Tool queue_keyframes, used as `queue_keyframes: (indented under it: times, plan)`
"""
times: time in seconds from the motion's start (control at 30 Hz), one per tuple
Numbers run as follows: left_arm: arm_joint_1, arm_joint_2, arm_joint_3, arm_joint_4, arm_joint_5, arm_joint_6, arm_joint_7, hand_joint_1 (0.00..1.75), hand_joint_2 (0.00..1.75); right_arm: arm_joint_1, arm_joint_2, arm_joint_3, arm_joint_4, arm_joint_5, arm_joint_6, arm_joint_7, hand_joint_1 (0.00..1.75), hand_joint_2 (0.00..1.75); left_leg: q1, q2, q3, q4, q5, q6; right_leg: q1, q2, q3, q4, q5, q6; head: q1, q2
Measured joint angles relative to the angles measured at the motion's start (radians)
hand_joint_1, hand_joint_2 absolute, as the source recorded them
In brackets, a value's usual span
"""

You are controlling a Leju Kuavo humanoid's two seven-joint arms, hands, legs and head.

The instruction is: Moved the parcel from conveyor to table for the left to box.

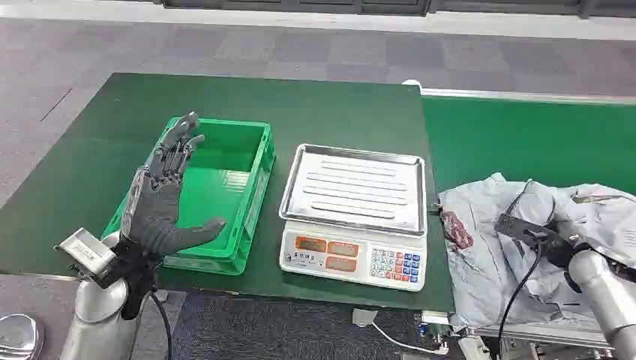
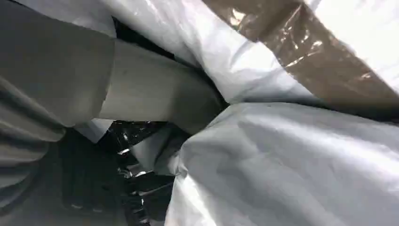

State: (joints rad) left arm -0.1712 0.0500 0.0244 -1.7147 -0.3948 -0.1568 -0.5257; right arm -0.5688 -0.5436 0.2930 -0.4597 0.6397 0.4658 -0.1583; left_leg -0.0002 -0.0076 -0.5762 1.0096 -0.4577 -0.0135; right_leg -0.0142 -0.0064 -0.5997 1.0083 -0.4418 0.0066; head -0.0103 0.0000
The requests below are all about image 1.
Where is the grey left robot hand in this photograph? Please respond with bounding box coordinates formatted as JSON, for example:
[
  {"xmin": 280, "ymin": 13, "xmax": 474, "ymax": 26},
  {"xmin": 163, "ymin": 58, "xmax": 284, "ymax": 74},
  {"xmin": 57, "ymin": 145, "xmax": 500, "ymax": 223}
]
[{"xmin": 120, "ymin": 112, "xmax": 227, "ymax": 256}]

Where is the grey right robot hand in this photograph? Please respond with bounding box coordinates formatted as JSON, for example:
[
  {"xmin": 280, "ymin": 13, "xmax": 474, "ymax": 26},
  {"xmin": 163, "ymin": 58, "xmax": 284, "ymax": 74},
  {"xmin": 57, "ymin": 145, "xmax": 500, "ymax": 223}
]
[{"xmin": 494, "ymin": 213, "xmax": 573, "ymax": 251}]

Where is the large flat grey parcel bag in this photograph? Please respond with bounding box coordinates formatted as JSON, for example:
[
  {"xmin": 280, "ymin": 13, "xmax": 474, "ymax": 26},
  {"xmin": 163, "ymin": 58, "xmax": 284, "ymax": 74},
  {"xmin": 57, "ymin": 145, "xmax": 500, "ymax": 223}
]
[{"xmin": 439, "ymin": 172, "xmax": 608, "ymax": 332}]

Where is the green plastic crate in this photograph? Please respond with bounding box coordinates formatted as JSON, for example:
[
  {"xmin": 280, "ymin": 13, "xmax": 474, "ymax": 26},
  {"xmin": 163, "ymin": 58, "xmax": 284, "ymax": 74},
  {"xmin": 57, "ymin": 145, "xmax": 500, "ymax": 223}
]
[{"xmin": 101, "ymin": 116, "xmax": 276, "ymax": 276}]

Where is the green conveyor belt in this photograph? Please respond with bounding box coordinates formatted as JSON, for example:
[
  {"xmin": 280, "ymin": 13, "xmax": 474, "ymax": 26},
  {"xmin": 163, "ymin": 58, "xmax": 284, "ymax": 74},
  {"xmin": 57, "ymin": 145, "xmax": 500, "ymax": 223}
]
[{"xmin": 422, "ymin": 96, "xmax": 636, "ymax": 196}]

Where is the steel scale weighing tray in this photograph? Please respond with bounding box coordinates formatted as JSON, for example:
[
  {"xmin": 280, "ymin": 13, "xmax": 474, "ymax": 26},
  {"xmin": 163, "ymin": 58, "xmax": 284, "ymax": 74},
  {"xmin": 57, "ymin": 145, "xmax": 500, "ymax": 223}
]
[{"xmin": 278, "ymin": 143, "xmax": 428, "ymax": 238}]

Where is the white electronic scale body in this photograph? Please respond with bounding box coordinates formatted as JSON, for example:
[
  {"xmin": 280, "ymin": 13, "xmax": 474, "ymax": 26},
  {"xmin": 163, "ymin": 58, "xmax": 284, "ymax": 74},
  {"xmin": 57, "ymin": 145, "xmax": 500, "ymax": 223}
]
[{"xmin": 279, "ymin": 218, "xmax": 428, "ymax": 293}]

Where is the white power plug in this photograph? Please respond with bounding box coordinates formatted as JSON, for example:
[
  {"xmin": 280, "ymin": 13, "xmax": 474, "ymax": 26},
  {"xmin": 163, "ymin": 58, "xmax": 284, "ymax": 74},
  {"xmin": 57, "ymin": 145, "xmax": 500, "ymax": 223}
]
[{"xmin": 351, "ymin": 307, "xmax": 379, "ymax": 329}]

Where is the shiny silver robot shell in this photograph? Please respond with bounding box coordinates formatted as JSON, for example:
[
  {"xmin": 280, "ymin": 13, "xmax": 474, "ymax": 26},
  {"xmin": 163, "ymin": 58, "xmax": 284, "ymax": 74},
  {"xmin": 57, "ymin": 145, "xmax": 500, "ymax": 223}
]
[{"xmin": 0, "ymin": 313, "xmax": 45, "ymax": 360}]

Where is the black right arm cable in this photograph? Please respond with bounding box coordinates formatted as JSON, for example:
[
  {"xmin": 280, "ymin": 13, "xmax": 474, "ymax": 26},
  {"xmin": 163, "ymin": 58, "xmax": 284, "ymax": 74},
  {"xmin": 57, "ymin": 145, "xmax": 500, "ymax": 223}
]
[{"xmin": 496, "ymin": 178, "xmax": 557, "ymax": 360}]

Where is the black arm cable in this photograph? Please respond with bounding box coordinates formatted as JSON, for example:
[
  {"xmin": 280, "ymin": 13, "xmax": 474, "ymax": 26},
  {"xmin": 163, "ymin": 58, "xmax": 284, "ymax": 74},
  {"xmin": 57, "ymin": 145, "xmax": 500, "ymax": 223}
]
[
  {"xmin": 496, "ymin": 178, "xmax": 557, "ymax": 360},
  {"xmin": 148, "ymin": 290, "xmax": 173, "ymax": 360}
]

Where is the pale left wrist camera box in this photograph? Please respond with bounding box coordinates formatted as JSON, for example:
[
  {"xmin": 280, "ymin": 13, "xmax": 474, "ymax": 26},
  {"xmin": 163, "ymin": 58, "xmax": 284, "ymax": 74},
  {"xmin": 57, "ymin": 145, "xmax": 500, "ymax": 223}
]
[{"xmin": 53, "ymin": 227, "xmax": 119, "ymax": 290}]

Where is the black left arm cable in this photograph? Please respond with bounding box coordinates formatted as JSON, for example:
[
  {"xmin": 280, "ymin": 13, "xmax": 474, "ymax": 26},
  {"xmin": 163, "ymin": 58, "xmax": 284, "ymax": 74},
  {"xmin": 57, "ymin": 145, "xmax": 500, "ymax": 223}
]
[{"xmin": 148, "ymin": 290, "xmax": 173, "ymax": 360}]

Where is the aluminium conveyor end frame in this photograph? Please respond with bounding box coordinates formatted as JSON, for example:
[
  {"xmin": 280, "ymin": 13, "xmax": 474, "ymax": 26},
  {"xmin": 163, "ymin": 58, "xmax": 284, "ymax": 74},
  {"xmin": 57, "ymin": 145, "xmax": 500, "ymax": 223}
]
[{"xmin": 421, "ymin": 310, "xmax": 616, "ymax": 360}]

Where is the aluminium conveyor side rail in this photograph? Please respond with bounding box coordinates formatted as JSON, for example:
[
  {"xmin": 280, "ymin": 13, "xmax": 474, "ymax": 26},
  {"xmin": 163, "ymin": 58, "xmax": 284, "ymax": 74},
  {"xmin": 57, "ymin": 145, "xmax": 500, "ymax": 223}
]
[{"xmin": 421, "ymin": 88, "xmax": 636, "ymax": 107}]

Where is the white power cable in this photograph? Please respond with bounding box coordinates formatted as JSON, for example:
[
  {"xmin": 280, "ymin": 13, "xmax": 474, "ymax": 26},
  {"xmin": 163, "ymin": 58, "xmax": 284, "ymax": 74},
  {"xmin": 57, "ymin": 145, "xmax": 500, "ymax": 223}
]
[{"xmin": 370, "ymin": 322, "xmax": 452, "ymax": 357}]

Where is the dark window frame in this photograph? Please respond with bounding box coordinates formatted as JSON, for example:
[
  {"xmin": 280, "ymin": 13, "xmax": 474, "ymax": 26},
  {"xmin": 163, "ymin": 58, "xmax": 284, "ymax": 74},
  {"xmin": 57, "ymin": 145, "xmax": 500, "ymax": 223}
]
[{"xmin": 152, "ymin": 0, "xmax": 636, "ymax": 20}]

